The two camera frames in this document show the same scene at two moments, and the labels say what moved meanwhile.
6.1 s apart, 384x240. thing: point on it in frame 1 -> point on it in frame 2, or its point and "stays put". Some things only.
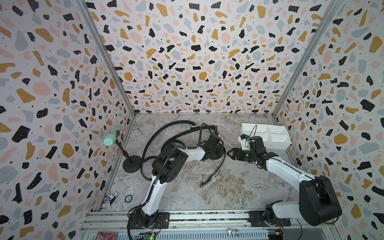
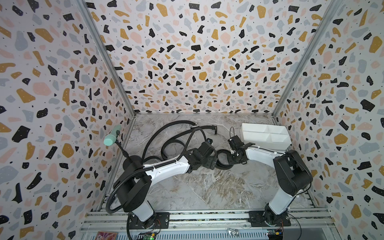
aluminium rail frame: x=212 y=225 stays put
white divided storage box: x=275 y=137 stays put
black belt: x=221 y=150 -> x=221 y=166
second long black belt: x=191 y=129 stays put
